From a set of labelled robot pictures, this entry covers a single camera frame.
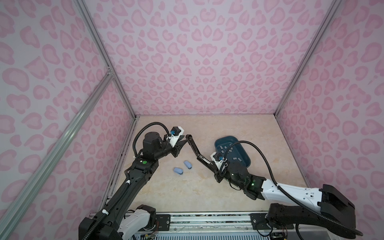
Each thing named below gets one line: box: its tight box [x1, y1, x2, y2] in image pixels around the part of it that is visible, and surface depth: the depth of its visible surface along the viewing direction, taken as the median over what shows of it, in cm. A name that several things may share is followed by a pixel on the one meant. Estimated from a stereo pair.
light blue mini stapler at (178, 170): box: [173, 167, 184, 175], surface depth 91 cm
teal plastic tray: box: [214, 136, 251, 168], surface depth 100 cm
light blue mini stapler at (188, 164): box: [183, 160, 193, 170], surface depth 94 cm
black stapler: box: [185, 134, 218, 172], surface depth 80 cm
